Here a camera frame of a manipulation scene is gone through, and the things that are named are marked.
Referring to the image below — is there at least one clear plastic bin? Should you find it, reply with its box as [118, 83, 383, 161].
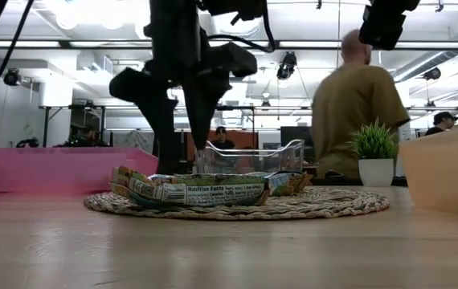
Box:
[194, 138, 306, 176]

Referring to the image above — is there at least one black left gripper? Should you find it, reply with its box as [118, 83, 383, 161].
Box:
[108, 0, 259, 176]

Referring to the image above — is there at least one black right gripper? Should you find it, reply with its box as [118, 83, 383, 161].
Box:
[358, 0, 422, 52]

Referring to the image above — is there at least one person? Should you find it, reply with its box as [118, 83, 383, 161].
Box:
[211, 125, 237, 151]
[311, 27, 411, 181]
[424, 111, 458, 136]

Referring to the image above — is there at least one pink plastic bin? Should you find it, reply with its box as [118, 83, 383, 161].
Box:
[0, 146, 160, 194]

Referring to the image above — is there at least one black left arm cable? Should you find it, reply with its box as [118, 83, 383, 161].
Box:
[0, 0, 35, 125]

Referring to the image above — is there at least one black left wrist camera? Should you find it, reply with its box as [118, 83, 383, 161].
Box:
[198, 0, 268, 22]

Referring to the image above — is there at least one black ceiling spotlight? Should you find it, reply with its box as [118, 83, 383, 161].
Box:
[422, 66, 443, 82]
[276, 51, 298, 81]
[2, 67, 23, 88]

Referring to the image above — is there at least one green plant in white pot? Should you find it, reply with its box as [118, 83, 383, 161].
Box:
[349, 118, 399, 188]

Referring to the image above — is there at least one round woven straw placemat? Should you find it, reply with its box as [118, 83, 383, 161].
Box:
[83, 186, 391, 222]

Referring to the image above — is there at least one black left camera cable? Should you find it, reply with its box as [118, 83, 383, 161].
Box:
[208, 0, 277, 54]

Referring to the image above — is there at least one black monitor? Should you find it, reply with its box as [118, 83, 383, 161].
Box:
[280, 126, 314, 172]

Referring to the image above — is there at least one long ceiling light bar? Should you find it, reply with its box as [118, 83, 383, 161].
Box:
[0, 39, 458, 51]

